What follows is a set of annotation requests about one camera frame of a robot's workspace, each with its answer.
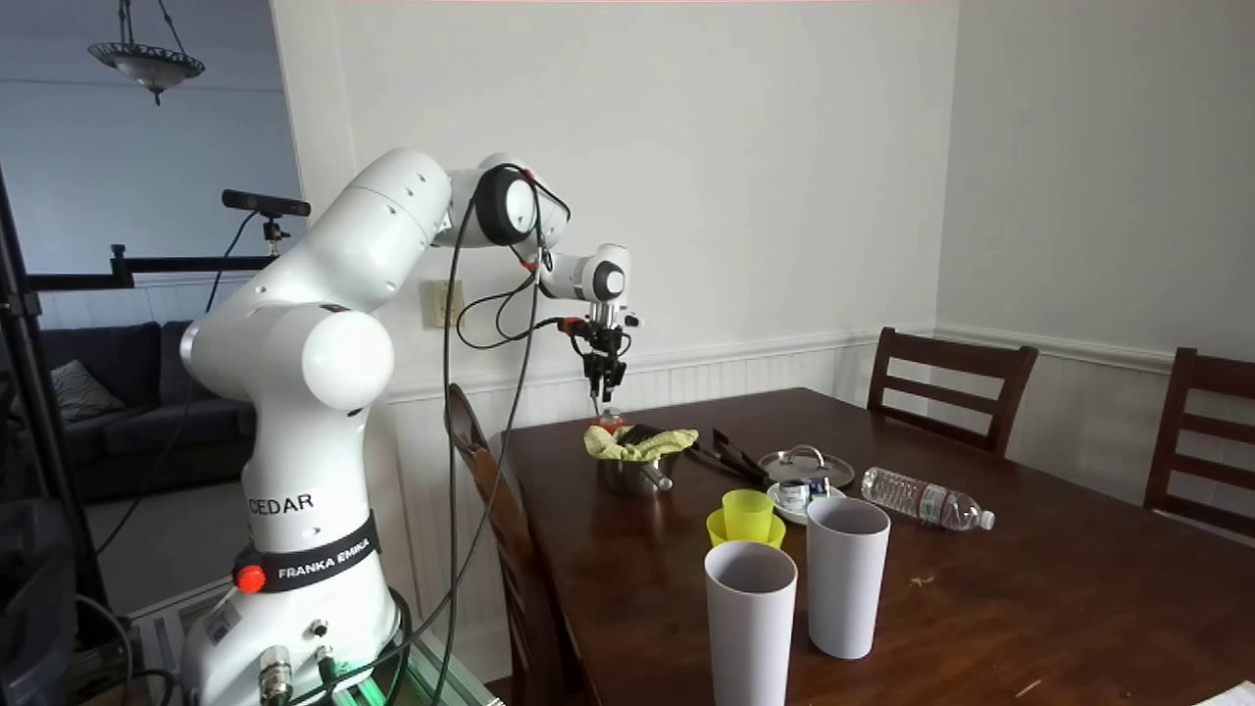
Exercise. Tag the white bowl with items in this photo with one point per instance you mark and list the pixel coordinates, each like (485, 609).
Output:
(794, 496)

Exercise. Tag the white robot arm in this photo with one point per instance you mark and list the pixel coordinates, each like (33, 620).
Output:
(300, 345)

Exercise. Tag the clear plastic water bottle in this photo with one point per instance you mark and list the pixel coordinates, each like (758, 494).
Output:
(923, 500)

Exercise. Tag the hanging ceiling lamp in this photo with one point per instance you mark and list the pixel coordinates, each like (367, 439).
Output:
(149, 65)

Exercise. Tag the pot with yellow cloth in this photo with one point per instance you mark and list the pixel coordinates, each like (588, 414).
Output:
(632, 458)

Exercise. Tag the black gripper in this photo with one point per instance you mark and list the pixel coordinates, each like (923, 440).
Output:
(604, 362)

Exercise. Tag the yellow plastic bowl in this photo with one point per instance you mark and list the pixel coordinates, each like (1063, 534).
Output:
(770, 534)

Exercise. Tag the dark wooden chair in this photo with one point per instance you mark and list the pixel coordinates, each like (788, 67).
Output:
(952, 386)
(1204, 440)

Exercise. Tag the glass pot lid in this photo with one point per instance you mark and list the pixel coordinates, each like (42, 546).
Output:
(802, 460)

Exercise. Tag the brown wooden chair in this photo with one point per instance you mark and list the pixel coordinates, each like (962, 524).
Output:
(532, 619)

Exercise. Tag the wall light switch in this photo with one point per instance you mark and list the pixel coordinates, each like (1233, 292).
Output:
(438, 305)

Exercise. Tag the dark sofa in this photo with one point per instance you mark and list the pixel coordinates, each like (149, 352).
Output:
(135, 420)

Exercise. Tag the white tall cup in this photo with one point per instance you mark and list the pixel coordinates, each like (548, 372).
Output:
(846, 576)
(751, 598)

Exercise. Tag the black kitchen tongs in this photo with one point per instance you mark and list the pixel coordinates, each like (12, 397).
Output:
(718, 453)

